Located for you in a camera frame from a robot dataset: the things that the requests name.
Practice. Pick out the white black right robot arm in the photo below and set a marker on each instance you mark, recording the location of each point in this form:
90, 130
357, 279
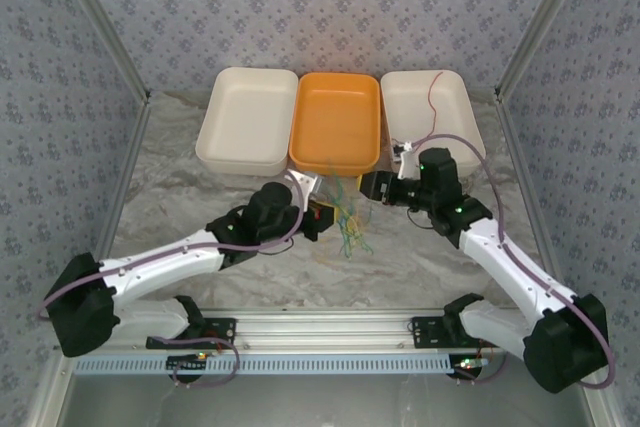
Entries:
515, 267

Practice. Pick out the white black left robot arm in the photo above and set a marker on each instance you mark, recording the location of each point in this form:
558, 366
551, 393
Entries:
160, 262

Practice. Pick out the cream plastic tray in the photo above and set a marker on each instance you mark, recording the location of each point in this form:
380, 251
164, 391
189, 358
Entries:
245, 112
450, 107

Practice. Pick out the orange plastic tray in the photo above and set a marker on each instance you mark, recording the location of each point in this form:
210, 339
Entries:
335, 117

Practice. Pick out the small circuit board with LEDs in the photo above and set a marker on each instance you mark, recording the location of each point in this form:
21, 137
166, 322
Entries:
187, 361
467, 363

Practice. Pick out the aluminium frame bar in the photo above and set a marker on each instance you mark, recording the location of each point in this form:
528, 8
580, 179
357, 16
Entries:
523, 172
125, 172
50, 392
109, 27
541, 22
602, 409

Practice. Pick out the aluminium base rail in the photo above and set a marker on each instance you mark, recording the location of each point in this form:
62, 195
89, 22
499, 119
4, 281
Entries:
325, 329

